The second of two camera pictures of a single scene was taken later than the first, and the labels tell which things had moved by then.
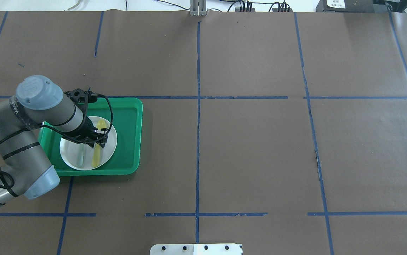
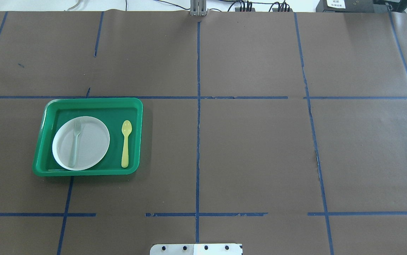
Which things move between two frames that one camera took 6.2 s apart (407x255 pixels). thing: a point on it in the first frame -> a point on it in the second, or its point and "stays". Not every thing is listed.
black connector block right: [276, 10] stays
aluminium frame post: [198, 7] stays
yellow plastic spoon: [101, 124] -> [126, 129]
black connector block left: [238, 9] stays
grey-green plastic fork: [79, 159] -> [77, 123]
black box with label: [345, 6] stays
